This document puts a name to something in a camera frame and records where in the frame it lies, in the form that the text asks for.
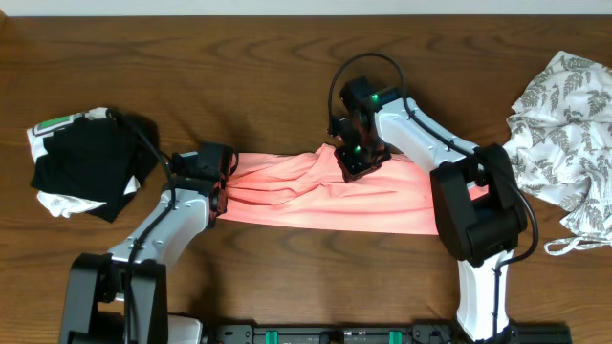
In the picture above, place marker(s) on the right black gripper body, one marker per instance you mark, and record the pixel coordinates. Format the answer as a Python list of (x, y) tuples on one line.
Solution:
[(362, 156)]

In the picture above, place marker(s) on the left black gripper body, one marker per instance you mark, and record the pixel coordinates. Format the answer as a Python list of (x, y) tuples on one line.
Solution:
[(225, 205)]

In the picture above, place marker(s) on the pink t-shirt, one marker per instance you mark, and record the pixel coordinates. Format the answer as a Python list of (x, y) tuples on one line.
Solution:
[(308, 191)]

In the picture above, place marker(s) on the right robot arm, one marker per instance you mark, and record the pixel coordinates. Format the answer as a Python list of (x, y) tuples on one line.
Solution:
[(476, 213)]

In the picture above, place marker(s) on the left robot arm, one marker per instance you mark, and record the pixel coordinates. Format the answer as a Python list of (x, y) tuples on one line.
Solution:
[(121, 296)]

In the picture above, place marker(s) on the black folded garment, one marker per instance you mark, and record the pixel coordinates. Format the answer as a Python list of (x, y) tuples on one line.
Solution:
[(91, 162)]

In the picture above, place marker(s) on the white garment with green print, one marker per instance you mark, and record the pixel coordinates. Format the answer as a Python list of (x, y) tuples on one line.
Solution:
[(57, 205)]

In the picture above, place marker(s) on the white fern print cloth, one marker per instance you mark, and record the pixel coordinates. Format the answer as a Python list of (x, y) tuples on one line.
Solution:
[(560, 147)]

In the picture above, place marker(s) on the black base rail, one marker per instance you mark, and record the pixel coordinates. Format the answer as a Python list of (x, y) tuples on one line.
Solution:
[(358, 334)]

